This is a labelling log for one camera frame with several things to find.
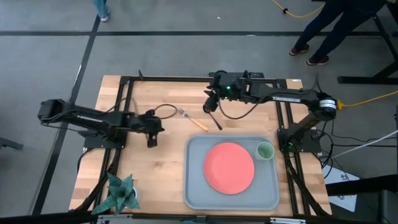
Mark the green artificial plant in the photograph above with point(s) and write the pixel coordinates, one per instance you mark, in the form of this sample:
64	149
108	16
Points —
119	193

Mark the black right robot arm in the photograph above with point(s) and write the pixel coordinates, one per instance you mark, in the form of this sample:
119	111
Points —
286	96

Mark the green plastic cup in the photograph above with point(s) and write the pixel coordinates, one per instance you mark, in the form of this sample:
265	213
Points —
265	151

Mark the black clamp lever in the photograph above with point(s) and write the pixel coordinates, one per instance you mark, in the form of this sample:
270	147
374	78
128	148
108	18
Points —
140	75

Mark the person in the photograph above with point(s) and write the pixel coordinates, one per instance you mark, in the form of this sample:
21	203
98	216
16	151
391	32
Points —
335	31
101	7

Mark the black stand foot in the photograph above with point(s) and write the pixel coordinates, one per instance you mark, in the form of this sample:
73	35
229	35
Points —
9	143

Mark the grey plastic tray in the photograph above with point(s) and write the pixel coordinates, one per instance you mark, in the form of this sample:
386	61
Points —
199	193

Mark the black metal stand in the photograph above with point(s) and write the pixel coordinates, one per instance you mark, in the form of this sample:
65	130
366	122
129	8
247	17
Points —
357	80

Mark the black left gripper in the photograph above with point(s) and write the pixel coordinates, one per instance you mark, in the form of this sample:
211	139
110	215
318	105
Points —
150	123

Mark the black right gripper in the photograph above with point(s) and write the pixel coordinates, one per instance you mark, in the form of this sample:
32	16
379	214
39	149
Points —
222	81

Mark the black frame beam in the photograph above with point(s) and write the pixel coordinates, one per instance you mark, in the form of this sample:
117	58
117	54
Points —
367	184

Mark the pink round plate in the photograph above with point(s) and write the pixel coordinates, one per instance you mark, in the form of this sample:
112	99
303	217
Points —
229	168

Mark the white paper sheet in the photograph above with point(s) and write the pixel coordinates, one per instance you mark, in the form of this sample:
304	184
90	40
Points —
339	177

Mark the black spoon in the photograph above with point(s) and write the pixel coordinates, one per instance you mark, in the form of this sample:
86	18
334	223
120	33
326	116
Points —
217	123

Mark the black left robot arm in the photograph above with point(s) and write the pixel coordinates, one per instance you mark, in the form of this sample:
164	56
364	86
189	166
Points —
93	118

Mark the white plant pot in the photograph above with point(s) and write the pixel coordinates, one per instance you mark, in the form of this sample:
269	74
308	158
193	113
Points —
135	193

